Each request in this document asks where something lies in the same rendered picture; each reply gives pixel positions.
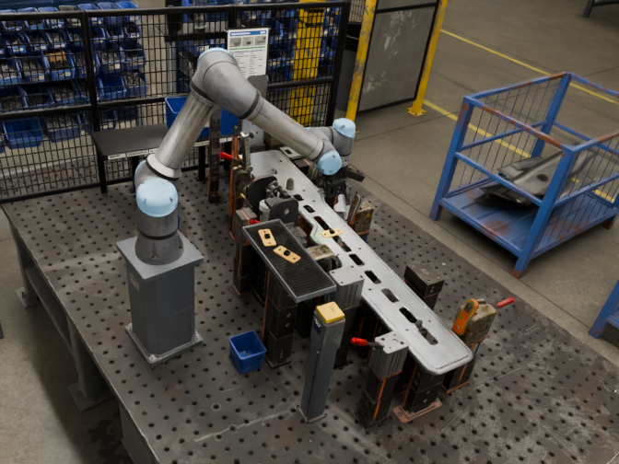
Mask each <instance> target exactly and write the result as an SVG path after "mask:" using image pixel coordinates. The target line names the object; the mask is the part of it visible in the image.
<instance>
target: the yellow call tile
mask: <svg viewBox="0 0 619 464"><path fill-rule="evenodd" d="M316 310H317V312H318V313H319V314H320V316H321V317H322V318H323V320H324V321H325V322H326V323H329V322H332V321H335V320H338V319H342V318H344V317H345V314H344V313H343V312H342V311H341V309H340V308H339V307H338V306H337V305H336V304H335V303H334V302H331V303H328V304H325V305H322V306H319V307H316Z"/></svg>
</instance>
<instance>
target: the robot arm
mask: <svg viewBox="0 0 619 464"><path fill-rule="evenodd" d="M196 67H197V71H196V73H195V74H194V76H193V79H192V81H191V82H190V88H191V93H190V95H189V97H188V98H187V99H186V101H185V103H184V104H183V106H182V108H181V110H180V112H179V114H178V116H177V117H176V119H175V121H174V123H173V124H172V125H171V127H170V129H169V131H168V133H167V135H166V136H165V138H164V140H163V142H162V143H161V145H160V147H159V149H158V151H157V152H156V154H152V155H149V156H148V158H147V159H146V160H144V161H143V162H141V163H140V164H139V166H138V167H137V169H136V171H135V174H134V185H135V191H136V202H137V209H138V221H139V234H138V237H137V240H136V242H135V246H134V249H135V255H136V257H137V258H138V259H139V260H140V261H142V262H144V263H147V264H151V265H165V264H170V263H173V262H175V261H176V260H178V259H179V258H180V257H181V256H182V254H183V252H184V244H183V240H182V238H181V235H180V232H179V230H178V209H177V203H178V195H177V192H176V189H175V187H174V186H175V185H176V183H177V181H178V180H179V178H180V176H181V169H180V167H181V165H182V163H183V161H184V160H185V158H186V157H187V156H188V154H189V152H190V151H191V149H192V147H193V145H194V143H195V141H196V140H197V138H198V136H199V135H200V133H201V131H202V130H203V129H204V127H205V125H206V123H207V122H208V120H209V118H210V117H211V115H212V113H213V112H214V110H215V108H216V107H218V106H220V107H221V108H223V109H224V110H227V111H228V112H230V113H231V114H233V115H234V116H236V117H237V118H239V119H241V120H246V119H247V120H248V121H250V122H252V123H253V124H255V125H256V126H258V127H259V128H261V129H262V130H264V131H265V132H267V133H268V134H270V135H271V136H272V137H274V138H276V139H277V140H279V141H280V142H282V143H283V144H285V145H287V146H288V147H290V148H291V149H293V150H294V151H296V152H297V153H299V154H300V155H302V156H303V157H305V158H306V159H308V160H309V161H310V162H312V163H313V164H315V165H316V166H317V167H318V169H319V170H320V171H321V173H322V175H320V176H319V183H318V188H322V189H320V190H318V191H317V192H324V194H323V198H326V197H328V198H329V197H335V196H337V194H340V193H343V195H342V194H340V195H338V203H337V204H336V205H335V206H334V210H335V211H336V212H344V216H345V219H347V216H348V212H349V207H350V191H349V189H348V182H347V178H350V179H353V180H356V181H360V182H362V181H363V179H364V178H365V176H364V175H363V173H362V172H361V171H359V170H355V169H352V168H349V163H350V158H351V153H352V147H353V142H354V137H355V130H356V126H355V124H354V123H353V122H352V121H350V120H348V119H344V118H341V119H338V120H335V121H334V122H333V126H329V127H308V128H305V127H303V126H302V125H300V124H299V123H298V122H296V121H294V120H293V119H291V118H290V117H289V116H287V115H286V114H284V113H283V112H282V111H281V110H279V109H278V108H276V107H275V106H274V105H272V104H271V103H269V102H268V101H266V100H265V99H263V98H262V97H261V93H260V91H259V90H257V89H256V88H254V87H253V86H252V85H251V84H250V83H249V82H248V81H247V79H246V78H245V77H244V75H243V73H242V72H241V71H240V69H239V65H238V62H237V60H236V58H235V57H234V56H233V55H232V54H231V53H230V52H228V51H227V50H225V49H222V48H211V49H208V50H206V51H204V52H203V53H202V54H201V55H200V57H199V59H198V61H197V65H196ZM320 179H323V182H322V184H321V185H320Z"/></svg>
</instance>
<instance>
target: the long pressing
mask: <svg viewBox="0 0 619 464"><path fill-rule="evenodd" d="M280 161H281V162H280ZM251 165H252V166H253V171H252V172H251V177H252V178H253V179H256V178H258V177H261V176H264V175H270V174H272V175H274V176H275V177H276V178H277V182H278V184H279V185H281V186H282V189H283V190H286V191H287V193H288V194H289V195H290V196H291V197H292V198H295V197H294V195H299V196H300V197H301V198H302V199H303V200H304V201H300V202H298V203H299V206H298V212H299V213H300V215H301V216H302V217H303V218H304V219H305V220H306V221H307V222H308V223H309V225H310V226H311V227H312V230H311V232H310V234H309V240H310V242H311V243H312V244H313V245H314V246H318V245H321V244H327V245H328V247H329V248H330V249H331V250H332V251H333V252H334V254H335V256H336V255H337V254H339V255H338V256H339V257H340V258H341V260H342V262H343V267H345V266H348V265H354V266H355V267H356V268H357V269H358V270H359V271H360V272H361V273H362V274H363V275H364V276H365V282H364V286H363V290H362V295H361V299H362V300H363V302H364V303H365V304H366V305H367V306H368V307H369V309H370V310H371V311H372V312H373V313H374V314H375V315H376V317H377V318H378V319H379V320H380V321H381V322H382V324H383V325H384V326H385V327H386V328H387V329H388V330H389V332H392V331H398V332H400V333H401V335H402V336H403V337H404V338H405V340H407V341H408V342H409V344H410V345H409V348H408V354H410V355H411V356H412V357H413V358H414V359H415V361H416V362H417V363H418V364H419V365H420V366H421V367H422V369H423V370H424V371H426V372H427V373H428V374H430V375H434V376H438V375H442V374H444V373H446V372H448V371H450V370H452V369H454V368H457V367H459V366H461V365H465V364H467V363H469V362H471V361H472V359H473V353H472V351H471V349H470V348H469V347H468V346H467V345H466V344H465V343H464V342H463V341H462V340H461V339H460V338H459V337H458V336H457V335H456V334H455V333H454V332H453V331H452V330H451V329H450V328H449V327H448V326H447V325H446V324H445V323H444V322H443V321H442V320H441V319H440V318H439V317H438V316H437V315H436V314H435V313H434V312H433V311H432V310H431V309H430V308H429V307H428V306H427V305H426V304H425V303H424V302H423V301H422V299H421V298H420V297H419V296H418V295H417V294H416V293H415V292H414V291H413V290H412V289H411V288H410V287H409V286H408V285H407V284H406V283H405V282H404V281H403V280H402V279H401V278H400V277H399V276H398V275H397V274H396V273H395V272H394V271H393V270H392V269H391V268H390V267H389V266H388V265H387V264H386V263H385V262H384V261H383V260H382V259H381V258H380V257H379V256H378V255H377V254H376V253H375V252H374V251H373V250H372V249H371V248H370V247H369V246H368V245H367V244H366V243H365V242H364V241H363V240H362V239H361V238H360V236H359V235H358V234H357V233H356V232H355V231H354V230H353V229H352V228H351V227H350V226H349V225H348V224H347V223H346V222H345V221H344V220H343V219H342V218H341V217H340V216H339V215H338V214H337V213H336V212H335V211H334V210H333V209H332V208H331V207H330V206H329V205H328V204H327V203H326V202H325V199H324V198H323V193H322V192H317V191H318V190H319V189H318V188H317V187H316V186H315V185H314V184H313V183H312V182H311V181H310V180H309V179H308V178H307V177H306V176H305V175H304V174H303V173H302V172H301V171H300V170H299V169H298V168H297V167H296V166H295V165H294V164H293V163H292V162H291V161H290V160H289V159H288V158H287V157H286V156H285V155H284V154H283V153H282V152H281V151H278V150H268V151H262V152H257V153H252V154H251ZM272 168H273V169H274V170H272ZM275 170H277V174H275ZM288 178H292V179H293V180H294V189H293V190H287V189H286V181H287V179H288ZM313 201H315V202H313ZM306 205H308V206H310V207H311V208H312V209H313V210H314V213H308V212H307V210H306V209H305V208H304V207H303V206H306ZM314 217H320V218H321V219H322V220H323V221H324V222H325V223H326V224H327V225H328V226H329V228H330V229H334V228H337V227H338V228H340V229H341V230H342V231H343V232H344V233H343V234H341V235H337V237H339V238H340V239H341V240H342V241H343V242H344V244H345V245H346V246H347V247H348V248H349V249H350V250H352V251H349V252H344V251H343V250H342V249H341V247H340V246H339V245H338V244H337V243H336V242H335V241H334V240H333V239H332V237H329V238H325V237H324V236H323V235H322V234H321V232H322V231H325V230H324V229H323V228H322V227H321V226H320V225H319V224H318V222H317V221H316V220H315V219H314ZM351 254H355V255H357V257H358V258H359V259H360V260H361V261H362V262H363V263H364V264H365V265H363V266H357V265H356V264H355V263H354V262H353V260H352V259H351V258H350V257H349V255H351ZM367 271H371V272H373V273H374V275H375V276H376V277H377V278H378V279H379V280H380V281H381V283H379V284H374V283H373V282H372V281H371V280H370V279H369V278H368V277H367V276H366V275H365V272H367ZM369 289H371V290H369ZM383 289H388V290H389V291H390V292H391V293H392V294H393V295H394V296H395V297H396V298H397V299H398V300H399V301H398V302H396V303H392V302H391V301H390V300H389V299H388V298H387V297H386V296H385V295H384V294H383V293H382V292H381V290H383ZM401 308H406V309H407V310H408V311H409V312H410V313H411V314H412V315H413V316H414V317H415V318H416V319H421V320H422V321H423V324H422V328H419V329H418V328H417V327H416V326H415V323H416V322H415V323H411V322H410V321H409V320H408V319H407V318H406V317H405V316H404V315H403V314H402V313H401V312H400V310H399V309H401ZM429 320H430V321H431V322H429ZM422 329H426V330H427V331H428V332H429V333H430V334H431V335H432V336H433V337H434V339H435V340H436V341H437V342H438V343H437V344H435V345H431V344H430V343H429V342H428V341H427V340H426V339H425V338H424V337H423V336H422V334H421V333H420V332H419V330H422ZM407 330H408V331H407Z"/></svg>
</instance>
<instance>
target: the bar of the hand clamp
mask: <svg viewBox="0 0 619 464"><path fill-rule="evenodd" d="M239 135H240V137H239V138H238V140H240V143H241V152H242V159H243V162H244V163H246V167H247V166H251V154H250V145H249V137H250V138H251V139H252V138H253V137H254V134H253V132H249V134H245V132H242V133H239ZM244 169H246V168H244Z"/></svg>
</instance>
